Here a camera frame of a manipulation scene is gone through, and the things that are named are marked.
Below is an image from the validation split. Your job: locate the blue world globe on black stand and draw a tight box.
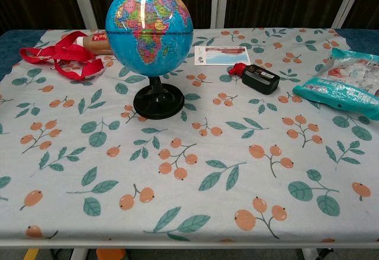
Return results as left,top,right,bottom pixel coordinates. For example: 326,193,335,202
105,0,194,121

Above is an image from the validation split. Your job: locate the white tablecloth with orange fruit print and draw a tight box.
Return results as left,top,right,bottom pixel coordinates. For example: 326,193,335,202
0,28,379,242

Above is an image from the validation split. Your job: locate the postcard with red building picture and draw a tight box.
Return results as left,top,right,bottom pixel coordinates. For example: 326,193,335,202
194,46,252,66

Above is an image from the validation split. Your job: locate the black ink bottle with red cap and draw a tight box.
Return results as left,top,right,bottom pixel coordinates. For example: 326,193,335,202
227,62,281,95

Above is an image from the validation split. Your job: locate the tan package with red label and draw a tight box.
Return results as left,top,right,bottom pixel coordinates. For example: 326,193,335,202
77,31,114,56

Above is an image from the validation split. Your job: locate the teal plastic snack bag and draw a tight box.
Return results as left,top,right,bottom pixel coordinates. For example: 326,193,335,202
292,47,379,113

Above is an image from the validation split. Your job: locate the orange object under table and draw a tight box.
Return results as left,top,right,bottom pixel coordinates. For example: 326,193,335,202
95,248,126,260

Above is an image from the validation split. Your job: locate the white metal frame post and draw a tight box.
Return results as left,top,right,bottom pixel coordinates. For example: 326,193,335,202
210,0,228,29
68,0,98,30
330,0,364,29

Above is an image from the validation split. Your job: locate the red ribbon lanyard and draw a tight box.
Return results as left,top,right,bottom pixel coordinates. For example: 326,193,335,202
19,30,105,81

